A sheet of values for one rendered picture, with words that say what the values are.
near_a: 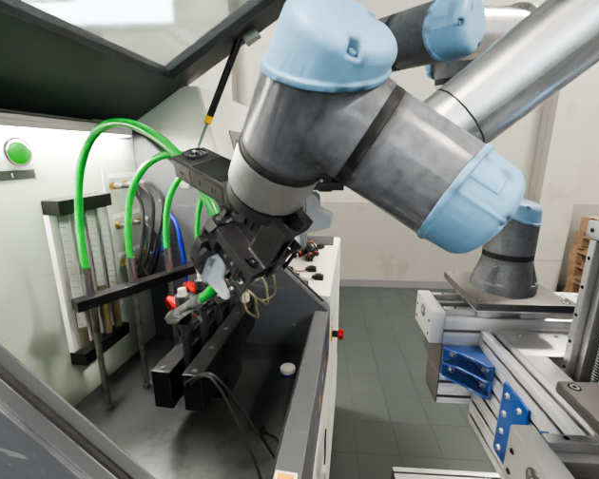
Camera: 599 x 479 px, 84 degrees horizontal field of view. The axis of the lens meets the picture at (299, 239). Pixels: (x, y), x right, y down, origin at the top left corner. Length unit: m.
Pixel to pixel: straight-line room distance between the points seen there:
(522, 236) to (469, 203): 0.72
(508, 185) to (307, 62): 0.14
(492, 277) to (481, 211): 0.74
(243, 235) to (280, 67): 0.18
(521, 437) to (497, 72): 0.48
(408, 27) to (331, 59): 0.34
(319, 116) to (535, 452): 0.52
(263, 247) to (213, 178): 0.09
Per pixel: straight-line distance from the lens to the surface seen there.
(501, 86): 0.37
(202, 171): 0.37
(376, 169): 0.22
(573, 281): 3.96
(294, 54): 0.21
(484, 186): 0.24
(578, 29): 0.41
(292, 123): 0.22
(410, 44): 0.54
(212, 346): 0.76
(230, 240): 0.34
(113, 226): 0.96
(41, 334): 0.85
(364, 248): 3.53
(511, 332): 1.01
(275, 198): 0.27
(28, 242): 0.80
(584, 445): 0.66
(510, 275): 0.96
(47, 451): 0.41
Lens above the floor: 1.38
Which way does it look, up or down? 15 degrees down
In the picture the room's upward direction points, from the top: straight up
